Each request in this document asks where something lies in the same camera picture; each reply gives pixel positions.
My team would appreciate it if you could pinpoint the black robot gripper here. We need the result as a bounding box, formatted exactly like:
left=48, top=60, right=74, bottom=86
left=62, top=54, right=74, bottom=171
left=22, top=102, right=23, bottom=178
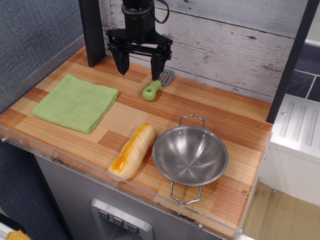
left=106, top=7, right=173, bottom=81

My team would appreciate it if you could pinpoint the green handled grey spatula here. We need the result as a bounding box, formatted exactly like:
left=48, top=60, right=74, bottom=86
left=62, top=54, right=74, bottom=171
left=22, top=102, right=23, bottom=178
left=142, top=69, right=175, bottom=102

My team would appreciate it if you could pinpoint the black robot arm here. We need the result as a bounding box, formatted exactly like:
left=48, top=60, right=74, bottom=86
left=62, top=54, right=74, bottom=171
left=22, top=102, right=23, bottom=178
left=105, top=0, right=173, bottom=81

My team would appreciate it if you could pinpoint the green folded cloth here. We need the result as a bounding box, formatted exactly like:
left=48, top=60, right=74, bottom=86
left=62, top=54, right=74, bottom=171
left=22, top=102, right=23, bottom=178
left=32, top=74, right=119, bottom=134

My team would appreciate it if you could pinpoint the toy bread baguette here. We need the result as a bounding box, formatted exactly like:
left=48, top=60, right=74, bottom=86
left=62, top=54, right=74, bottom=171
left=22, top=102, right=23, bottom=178
left=108, top=123, right=155, bottom=180

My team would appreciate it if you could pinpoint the grey dispenser button panel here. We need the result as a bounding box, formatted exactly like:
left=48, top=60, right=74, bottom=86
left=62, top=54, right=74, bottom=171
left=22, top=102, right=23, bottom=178
left=91, top=198, right=154, bottom=240

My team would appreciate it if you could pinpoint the white ridged side unit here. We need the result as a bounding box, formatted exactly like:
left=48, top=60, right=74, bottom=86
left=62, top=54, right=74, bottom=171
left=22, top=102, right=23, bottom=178
left=258, top=94, right=320, bottom=206

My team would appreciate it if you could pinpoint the yellow object bottom corner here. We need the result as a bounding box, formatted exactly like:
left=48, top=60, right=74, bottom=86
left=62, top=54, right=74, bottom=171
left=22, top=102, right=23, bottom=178
left=6, top=230, right=31, bottom=240

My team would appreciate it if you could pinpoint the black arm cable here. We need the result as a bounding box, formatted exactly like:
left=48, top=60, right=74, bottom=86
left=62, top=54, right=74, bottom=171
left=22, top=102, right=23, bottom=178
left=149, top=0, right=170, bottom=25

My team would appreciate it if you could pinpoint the steel two-handled bowl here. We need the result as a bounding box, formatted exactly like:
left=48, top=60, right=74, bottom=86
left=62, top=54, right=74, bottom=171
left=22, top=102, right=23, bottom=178
left=152, top=116, right=229, bottom=206

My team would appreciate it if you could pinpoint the dark right vertical post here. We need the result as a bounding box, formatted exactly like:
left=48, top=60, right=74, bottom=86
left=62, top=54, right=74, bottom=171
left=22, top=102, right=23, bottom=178
left=266, top=0, right=320, bottom=124

